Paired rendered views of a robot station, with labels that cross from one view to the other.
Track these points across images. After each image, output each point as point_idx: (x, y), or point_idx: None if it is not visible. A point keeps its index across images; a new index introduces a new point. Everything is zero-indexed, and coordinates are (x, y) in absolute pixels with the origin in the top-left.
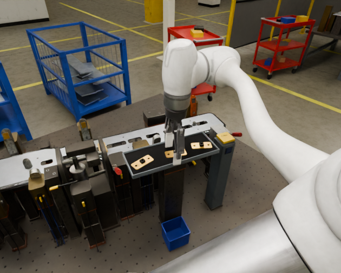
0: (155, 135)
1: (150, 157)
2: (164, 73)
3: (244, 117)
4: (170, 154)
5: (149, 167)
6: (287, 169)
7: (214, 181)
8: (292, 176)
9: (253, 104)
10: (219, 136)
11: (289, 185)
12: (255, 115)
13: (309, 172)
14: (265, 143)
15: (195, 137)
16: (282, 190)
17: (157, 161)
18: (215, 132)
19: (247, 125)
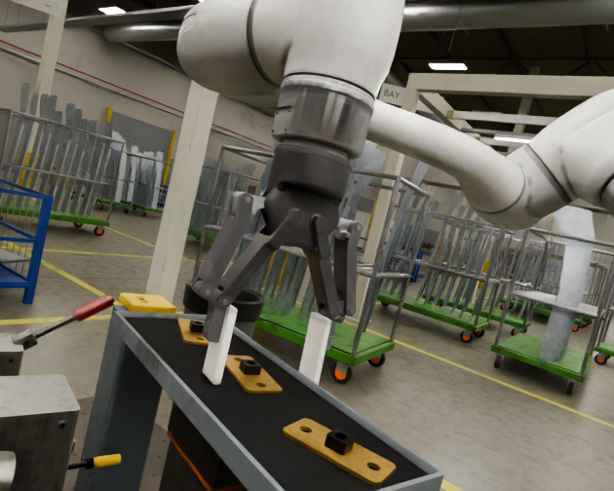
0: None
1: (296, 423)
2: (389, 16)
3: (438, 136)
4: (262, 382)
5: (357, 434)
6: (512, 177)
7: (132, 480)
8: (516, 182)
9: (424, 117)
10: (147, 305)
11: None
12: (450, 128)
13: None
14: (491, 156)
15: (144, 329)
16: None
17: (311, 413)
18: None
19: (454, 146)
